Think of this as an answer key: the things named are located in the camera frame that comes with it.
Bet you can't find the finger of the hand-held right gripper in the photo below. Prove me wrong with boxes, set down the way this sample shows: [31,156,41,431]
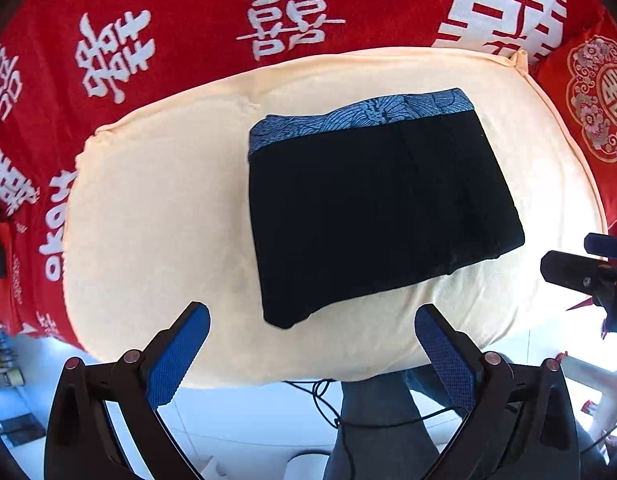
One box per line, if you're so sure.
[541,250,614,295]
[583,232,617,262]

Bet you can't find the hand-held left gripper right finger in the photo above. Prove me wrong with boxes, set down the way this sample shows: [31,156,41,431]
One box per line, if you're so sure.
[415,303,582,480]

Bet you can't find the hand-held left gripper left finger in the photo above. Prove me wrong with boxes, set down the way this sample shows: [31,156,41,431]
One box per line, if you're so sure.
[44,301,212,480]

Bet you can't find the black pants with blue waistband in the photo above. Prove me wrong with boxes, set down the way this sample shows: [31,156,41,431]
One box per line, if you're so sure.
[247,87,526,330]

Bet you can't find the person's leg in jeans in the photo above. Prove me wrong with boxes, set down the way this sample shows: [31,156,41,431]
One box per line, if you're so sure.
[323,377,440,480]
[403,362,609,480]

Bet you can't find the cream cloth mat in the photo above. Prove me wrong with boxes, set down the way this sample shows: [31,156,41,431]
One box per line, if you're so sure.
[62,46,605,390]

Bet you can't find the red floral pillow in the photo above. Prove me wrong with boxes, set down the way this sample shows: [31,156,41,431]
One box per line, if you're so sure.
[533,7,617,241]

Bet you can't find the red printed blanket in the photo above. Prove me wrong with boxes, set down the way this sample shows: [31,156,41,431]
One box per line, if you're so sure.
[0,0,617,356]

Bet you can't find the black cable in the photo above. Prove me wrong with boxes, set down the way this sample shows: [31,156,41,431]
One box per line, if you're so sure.
[283,379,465,480]

